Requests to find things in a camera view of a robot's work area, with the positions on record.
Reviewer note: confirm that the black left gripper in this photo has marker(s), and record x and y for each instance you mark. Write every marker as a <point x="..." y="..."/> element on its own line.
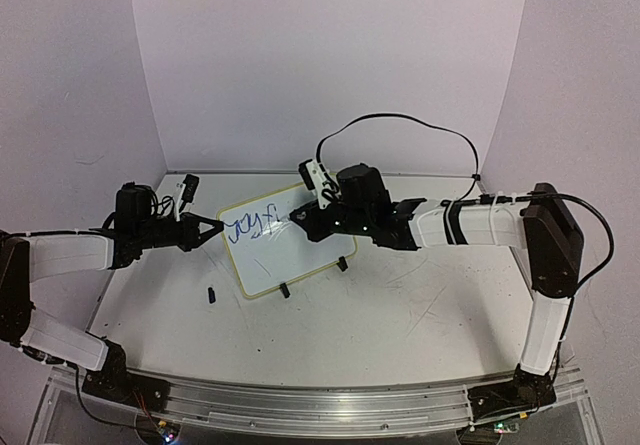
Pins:
<point x="190" y="236"/>

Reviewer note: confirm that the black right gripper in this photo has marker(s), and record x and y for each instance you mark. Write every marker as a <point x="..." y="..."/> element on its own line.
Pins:
<point x="306" y="217"/>

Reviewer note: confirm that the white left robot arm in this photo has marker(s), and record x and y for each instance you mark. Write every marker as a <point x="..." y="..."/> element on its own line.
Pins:
<point x="140" y="221"/>

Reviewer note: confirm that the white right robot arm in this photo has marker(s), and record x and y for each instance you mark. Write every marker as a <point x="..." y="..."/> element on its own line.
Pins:
<point x="357" y="203"/>

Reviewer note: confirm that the yellow-framed whiteboard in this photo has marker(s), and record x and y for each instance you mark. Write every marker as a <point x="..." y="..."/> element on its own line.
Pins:
<point x="266" y="249"/>

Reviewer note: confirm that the black whiteboard stand foot right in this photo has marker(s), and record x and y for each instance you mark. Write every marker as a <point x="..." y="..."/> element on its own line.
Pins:
<point x="342" y="264"/>

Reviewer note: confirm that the black whiteboard stand foot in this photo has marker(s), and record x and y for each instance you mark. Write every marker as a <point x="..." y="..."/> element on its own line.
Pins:
<point x="284" y="289"/>
<point x="342" y="264"/>

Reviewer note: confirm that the black whiteboard stand foot left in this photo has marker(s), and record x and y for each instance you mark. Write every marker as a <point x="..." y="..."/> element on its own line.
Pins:
<point x="284" y="289"/>

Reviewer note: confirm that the left circuit board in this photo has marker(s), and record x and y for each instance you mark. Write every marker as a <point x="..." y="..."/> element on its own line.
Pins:
<point x="153" y="431"/>

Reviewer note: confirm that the circuit board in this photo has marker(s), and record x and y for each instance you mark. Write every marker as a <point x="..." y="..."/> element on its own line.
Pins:
<point x="507" y="426"/>
<point x="153" y="431"/>

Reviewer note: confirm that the right circuit board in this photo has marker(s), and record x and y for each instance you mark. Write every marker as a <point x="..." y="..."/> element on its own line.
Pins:
<point x="507" y="426"/>

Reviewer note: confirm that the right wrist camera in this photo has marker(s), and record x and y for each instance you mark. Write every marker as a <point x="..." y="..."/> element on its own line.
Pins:
<point x="319" y="181"/>

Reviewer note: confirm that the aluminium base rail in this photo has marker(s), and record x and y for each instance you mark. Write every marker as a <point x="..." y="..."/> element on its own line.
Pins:
<point x="354" y="412"/>

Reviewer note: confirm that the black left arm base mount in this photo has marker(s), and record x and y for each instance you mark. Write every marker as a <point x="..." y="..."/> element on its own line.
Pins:
<point x="114" y="382"/>

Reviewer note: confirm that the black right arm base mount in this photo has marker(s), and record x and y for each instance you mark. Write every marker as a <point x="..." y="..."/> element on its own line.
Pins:
<point x="524" y="392"/>

